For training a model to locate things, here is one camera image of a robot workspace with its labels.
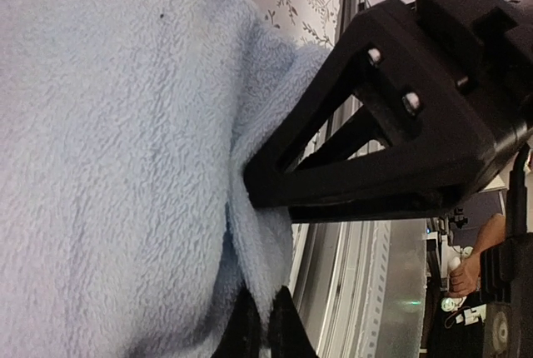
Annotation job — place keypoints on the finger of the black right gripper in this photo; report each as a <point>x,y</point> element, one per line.
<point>342,141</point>
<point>384,208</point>

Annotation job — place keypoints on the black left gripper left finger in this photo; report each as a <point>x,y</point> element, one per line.
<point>245,335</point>

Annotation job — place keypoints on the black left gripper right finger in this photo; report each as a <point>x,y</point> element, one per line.
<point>287,336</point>

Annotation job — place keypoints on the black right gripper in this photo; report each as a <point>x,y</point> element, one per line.
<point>466,92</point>

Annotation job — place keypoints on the light blue towel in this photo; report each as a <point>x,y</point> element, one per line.
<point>126,228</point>

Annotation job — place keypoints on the person's bare forearm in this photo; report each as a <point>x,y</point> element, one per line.
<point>464,279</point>

